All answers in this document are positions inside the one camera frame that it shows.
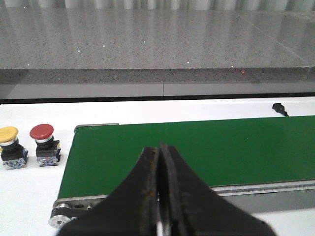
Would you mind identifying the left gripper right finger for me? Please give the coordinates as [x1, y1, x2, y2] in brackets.
[158, 143, 275, 236]

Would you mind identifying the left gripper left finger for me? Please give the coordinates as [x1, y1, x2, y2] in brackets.
[58, 147, 159, 236]

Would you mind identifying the silver conveyor end roller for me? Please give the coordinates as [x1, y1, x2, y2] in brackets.
[48, 199, 99, 228]

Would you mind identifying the green conveyor belt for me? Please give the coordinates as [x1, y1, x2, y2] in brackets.
[58, 116, 315, 199]

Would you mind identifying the grey stone slab left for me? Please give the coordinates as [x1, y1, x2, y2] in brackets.
[0, 7, 309, 85]

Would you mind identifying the grey stone slab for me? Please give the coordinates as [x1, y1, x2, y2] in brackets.
[0, 7, 309, 85]
[237, 11, 315, 82]

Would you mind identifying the grey stone slab right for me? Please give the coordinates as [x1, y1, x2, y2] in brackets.
[237, 11, 315, 82]

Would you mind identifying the white pleated curtain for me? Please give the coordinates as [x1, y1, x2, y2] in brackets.
[0, 0, 315, 12]

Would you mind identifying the aluminium conveyor side rail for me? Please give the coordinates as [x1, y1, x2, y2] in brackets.
[56, 179, 315, 213]

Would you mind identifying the black sensor with cable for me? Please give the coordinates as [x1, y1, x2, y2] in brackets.
[272, 103, 289, 117]

